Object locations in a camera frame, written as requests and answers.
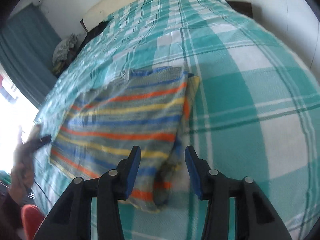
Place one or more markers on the dark nightstand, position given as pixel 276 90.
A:
pixel 244 8

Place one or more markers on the person's left hand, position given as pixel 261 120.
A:
pixel 22 179

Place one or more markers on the black garment on bed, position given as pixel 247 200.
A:
pixel 96 31

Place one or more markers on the white wardrobe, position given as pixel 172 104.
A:
pixel 295 24

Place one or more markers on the teal plaid bedspread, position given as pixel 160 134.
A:
pixel 256 112

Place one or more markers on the pile of clothes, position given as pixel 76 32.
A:
pixel 63 55

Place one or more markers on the teal curtain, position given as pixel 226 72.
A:
pixel 27 44

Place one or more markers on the striped knit sweater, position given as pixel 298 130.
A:
pixel 145 108

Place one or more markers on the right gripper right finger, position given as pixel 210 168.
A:
pixel 255 216

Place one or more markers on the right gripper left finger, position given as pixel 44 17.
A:
pixel 70 217

